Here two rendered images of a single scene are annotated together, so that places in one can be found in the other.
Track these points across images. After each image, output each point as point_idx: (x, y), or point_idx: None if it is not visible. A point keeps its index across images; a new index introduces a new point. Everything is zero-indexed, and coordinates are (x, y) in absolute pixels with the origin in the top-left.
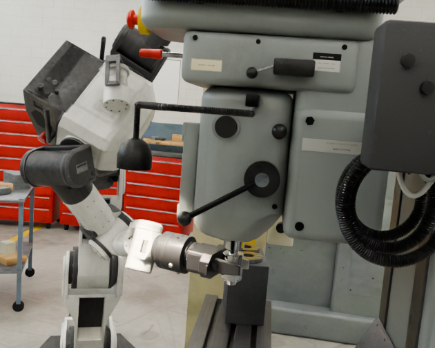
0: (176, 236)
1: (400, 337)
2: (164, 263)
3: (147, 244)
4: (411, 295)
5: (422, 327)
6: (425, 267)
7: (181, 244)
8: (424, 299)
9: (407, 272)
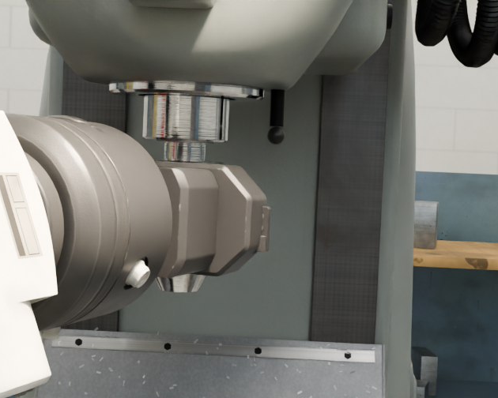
0: (81, 124)
1: (255, 301)
2: (120, 275)
3: (25, 199)
4: (296, 192)
5: (390, 227)
6: (386, 105)
7: (141, 151)
8: (384, 170)
9: (245, 153)
